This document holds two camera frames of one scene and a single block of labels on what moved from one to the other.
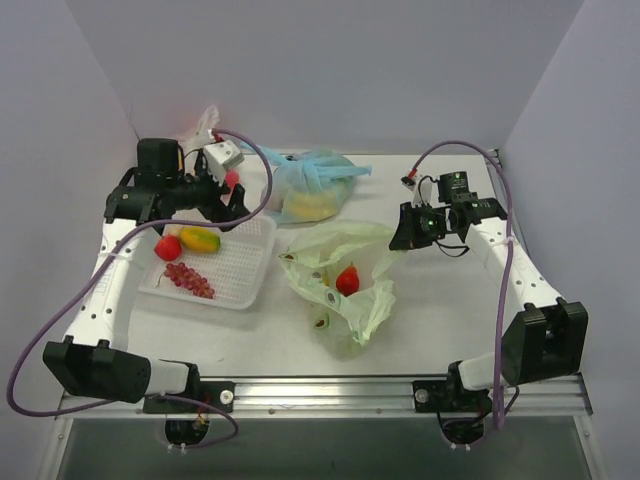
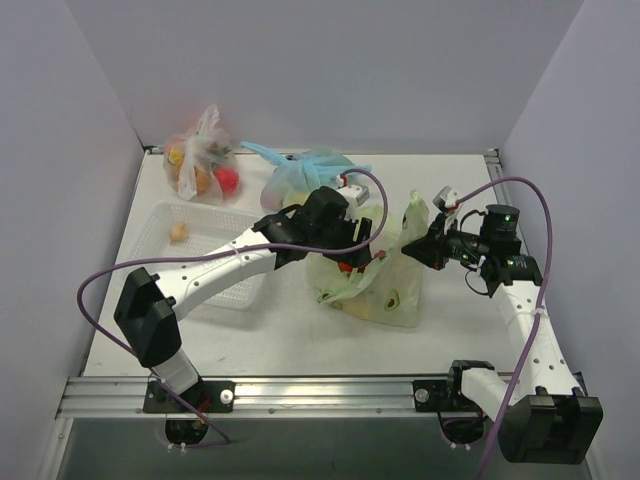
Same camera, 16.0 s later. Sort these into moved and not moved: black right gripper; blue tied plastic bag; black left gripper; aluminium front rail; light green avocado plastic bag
Moved: black right gripper; black left gripper; light green avocado plastic bag
Not moved: aluminium front rail; blue tied plastic bag
